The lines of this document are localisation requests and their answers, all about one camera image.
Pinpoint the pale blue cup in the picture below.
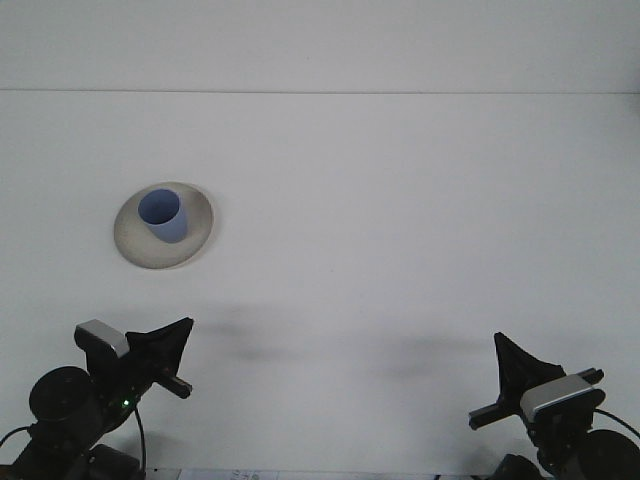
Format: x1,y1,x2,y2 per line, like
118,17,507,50
137,188,190,245

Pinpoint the pale round plate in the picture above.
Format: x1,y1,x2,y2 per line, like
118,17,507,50
113,181,218,272

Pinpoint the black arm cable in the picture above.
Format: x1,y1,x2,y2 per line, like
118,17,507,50
131,403,148,474
592,408,640,442

